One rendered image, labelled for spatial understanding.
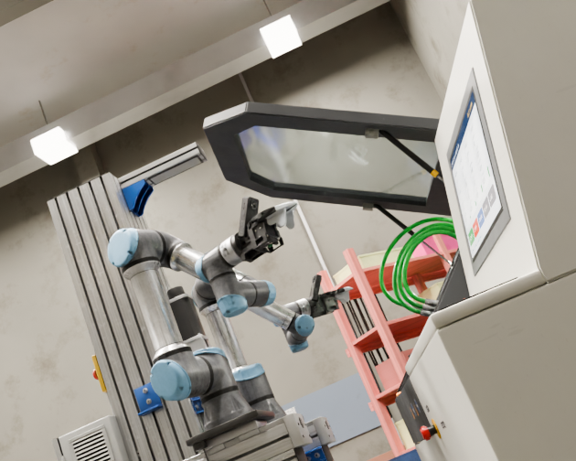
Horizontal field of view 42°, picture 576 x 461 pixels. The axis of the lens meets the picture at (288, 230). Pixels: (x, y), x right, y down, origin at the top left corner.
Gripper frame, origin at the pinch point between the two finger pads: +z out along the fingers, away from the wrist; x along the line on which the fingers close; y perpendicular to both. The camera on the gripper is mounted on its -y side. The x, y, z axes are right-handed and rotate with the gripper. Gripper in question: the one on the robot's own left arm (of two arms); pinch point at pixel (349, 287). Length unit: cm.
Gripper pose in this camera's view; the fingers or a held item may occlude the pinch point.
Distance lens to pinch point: 315.6
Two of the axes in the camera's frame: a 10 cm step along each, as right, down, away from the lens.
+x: 2.6, -2.9, -9.2
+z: 9.0, -2.6, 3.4
